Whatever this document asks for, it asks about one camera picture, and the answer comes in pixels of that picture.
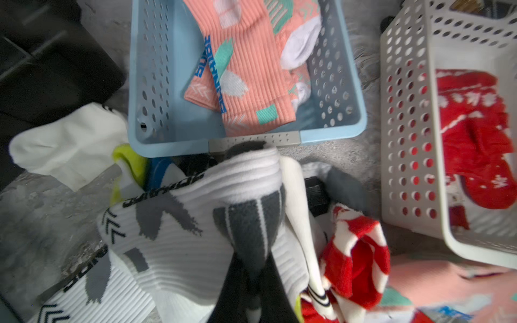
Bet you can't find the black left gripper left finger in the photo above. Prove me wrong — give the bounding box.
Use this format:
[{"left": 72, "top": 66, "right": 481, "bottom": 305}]
[{"left": 207, "top": 253, "right": 249, "bottom": 323}]

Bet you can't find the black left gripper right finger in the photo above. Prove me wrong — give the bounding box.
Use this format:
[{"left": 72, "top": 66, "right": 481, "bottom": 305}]
[{"left": 258, "top": 253, "right": 299, "bottom": 323}]

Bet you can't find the white grey patterned sock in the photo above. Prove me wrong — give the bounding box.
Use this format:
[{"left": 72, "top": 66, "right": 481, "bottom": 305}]
[{"left": 33, "top": 141, "right": 309, "bottom": 322}]

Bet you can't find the red white striped sock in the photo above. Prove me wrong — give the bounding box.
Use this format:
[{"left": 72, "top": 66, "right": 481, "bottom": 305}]
[{"left": 300, "top": 203, "right": 390, "bottom": 322}]

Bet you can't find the white neon yellow sock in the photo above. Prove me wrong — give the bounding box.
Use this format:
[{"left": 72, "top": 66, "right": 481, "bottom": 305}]
[{"left": 110, "top": 143, "right": 187, "bottom": 207}]

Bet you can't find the pink sock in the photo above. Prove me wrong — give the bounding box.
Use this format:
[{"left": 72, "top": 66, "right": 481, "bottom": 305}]
[
  {"left": 186, "top": 1, "right": 323, "bottom": 137},
  {"left": 365, "top": 254, "right": 516, "bottom": 322}
]

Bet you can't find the red christmas sock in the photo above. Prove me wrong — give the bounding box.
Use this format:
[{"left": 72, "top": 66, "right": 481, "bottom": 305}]
[{"left": 436, "top": 69, "right": 516, "bottom": 209}]

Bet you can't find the light blue right basket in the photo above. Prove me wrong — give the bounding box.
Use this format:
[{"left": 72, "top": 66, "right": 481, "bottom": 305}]
[{"left": 128, "top": 1, "right": 367, "bottom": 157}]

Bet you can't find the white perforated basket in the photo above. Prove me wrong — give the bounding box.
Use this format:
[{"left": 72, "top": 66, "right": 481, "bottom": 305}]
[{"left": 380, "top": 1, "right": 516, "bottom": 269}]

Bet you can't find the pink sock on table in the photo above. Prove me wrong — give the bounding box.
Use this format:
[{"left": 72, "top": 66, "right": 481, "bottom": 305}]
[{"left": 365, "top": 254, "right": 516, "bottom": 322}]

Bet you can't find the plain white sock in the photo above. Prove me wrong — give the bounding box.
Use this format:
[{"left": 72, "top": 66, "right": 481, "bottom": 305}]
[{"left": 9, "top": 102, "right": 128, "bottom": 192}]

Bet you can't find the black plastic toolbox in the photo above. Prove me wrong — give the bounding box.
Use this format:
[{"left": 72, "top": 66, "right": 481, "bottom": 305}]
[{"left": 1, "top": 1, "right": 125, "bottom": 188}]

